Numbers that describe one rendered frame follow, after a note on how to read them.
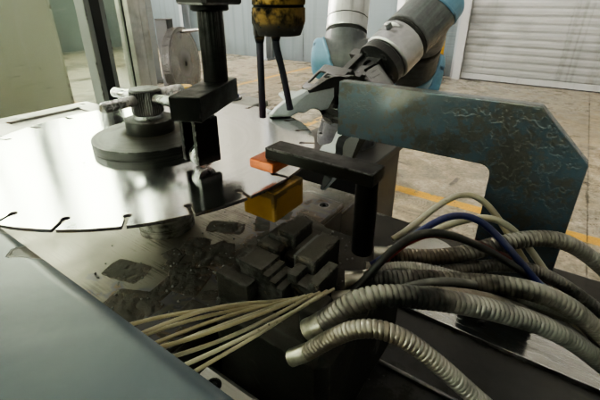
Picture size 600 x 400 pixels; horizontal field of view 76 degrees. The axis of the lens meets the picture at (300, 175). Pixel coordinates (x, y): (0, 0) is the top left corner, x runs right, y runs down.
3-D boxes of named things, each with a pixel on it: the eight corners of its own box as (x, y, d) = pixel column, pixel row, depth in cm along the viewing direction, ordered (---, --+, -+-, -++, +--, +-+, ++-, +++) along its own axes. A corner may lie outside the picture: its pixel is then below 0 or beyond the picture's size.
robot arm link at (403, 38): (429, 64, 57) (414, 16, 52) (410, 85, 56) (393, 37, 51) (390, 59, 63) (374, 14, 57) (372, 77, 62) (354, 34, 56)
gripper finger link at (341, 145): (317, 179, 62) (334, 124, 60) (341, 194, 57) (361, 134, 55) (302, 178, 60) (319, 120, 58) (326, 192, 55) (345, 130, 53)
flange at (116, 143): (66, 159, 35) (59, 133, 34) (128, 123, 45) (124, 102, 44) (186, 164, 34) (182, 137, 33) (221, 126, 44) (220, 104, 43)
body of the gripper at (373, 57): (319, 125, 60) (368, 75, 63) (356, 140, 54) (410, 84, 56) (296, 88, 55) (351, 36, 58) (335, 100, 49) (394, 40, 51)
